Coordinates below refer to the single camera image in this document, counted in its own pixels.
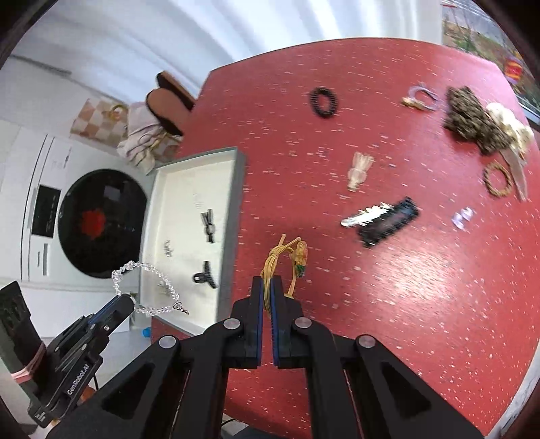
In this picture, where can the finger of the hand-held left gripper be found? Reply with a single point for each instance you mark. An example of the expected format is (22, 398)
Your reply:
(107, 307)
(120, 314)

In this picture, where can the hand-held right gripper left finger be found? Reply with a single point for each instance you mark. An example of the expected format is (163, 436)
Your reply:
(258, 304)

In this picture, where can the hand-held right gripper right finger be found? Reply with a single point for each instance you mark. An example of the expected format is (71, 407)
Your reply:
(276, 312)

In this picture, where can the small black claw clip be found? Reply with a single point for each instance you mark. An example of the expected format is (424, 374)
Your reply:
(204, 277)

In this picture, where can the small silver earring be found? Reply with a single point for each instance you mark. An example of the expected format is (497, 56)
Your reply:
(168, 249)

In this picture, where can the black bow hair clip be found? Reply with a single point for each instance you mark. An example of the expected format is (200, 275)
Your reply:
(209, 228)

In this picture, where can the grey jewelry box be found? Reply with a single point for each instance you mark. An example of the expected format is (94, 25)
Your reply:
(190, 185)

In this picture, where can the black case with pink band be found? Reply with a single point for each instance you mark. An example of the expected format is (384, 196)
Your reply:
(19, 329)

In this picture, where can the silver hair clip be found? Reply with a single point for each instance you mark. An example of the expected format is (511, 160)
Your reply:
(363, 216)

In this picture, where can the white washing machine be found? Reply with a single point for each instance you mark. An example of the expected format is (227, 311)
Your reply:
(50, 177)

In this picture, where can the black beaded hair clip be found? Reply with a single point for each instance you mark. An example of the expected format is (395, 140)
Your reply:
(390, 226)

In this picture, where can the beige hair clip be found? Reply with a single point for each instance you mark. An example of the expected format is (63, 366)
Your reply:
(360, 171)

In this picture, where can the white cloth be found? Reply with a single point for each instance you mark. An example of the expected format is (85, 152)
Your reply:
(139, 143)

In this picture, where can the checkered handbag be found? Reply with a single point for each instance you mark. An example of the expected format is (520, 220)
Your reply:
(93, 122)

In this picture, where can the brown chair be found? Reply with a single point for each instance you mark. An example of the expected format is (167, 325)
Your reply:
(179, 86)
(164, 112)

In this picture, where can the purple heart earring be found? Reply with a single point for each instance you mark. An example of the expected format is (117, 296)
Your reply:
(468, 213)
(459, 221)

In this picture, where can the leopard print scrunchie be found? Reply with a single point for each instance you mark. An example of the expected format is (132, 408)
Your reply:
(468, 118)

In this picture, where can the white curtain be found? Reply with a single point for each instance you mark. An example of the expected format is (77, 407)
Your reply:
(168, 38)

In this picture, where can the sheer grey ribbon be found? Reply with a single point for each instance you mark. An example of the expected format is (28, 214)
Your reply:
(518, 173)

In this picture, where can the white dotted scrunchie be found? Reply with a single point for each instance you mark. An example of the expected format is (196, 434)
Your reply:
(512, 126)

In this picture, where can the window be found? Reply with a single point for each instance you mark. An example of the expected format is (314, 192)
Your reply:
(485, 33)

